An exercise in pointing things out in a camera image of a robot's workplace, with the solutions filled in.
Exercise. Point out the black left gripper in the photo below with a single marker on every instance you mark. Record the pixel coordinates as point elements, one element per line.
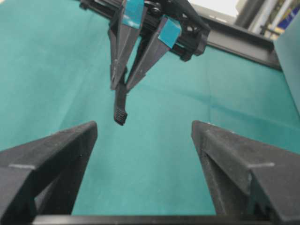
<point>169,24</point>

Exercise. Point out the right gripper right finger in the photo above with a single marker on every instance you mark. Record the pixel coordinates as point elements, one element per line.
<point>248,178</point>

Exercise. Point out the black aluminium frame rail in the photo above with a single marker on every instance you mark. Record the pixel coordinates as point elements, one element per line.
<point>228,37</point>

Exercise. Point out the green table cloth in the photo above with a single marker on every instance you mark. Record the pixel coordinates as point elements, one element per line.
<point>54,74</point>

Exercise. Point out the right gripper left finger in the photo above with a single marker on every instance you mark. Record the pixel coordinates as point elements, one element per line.
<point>43,177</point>

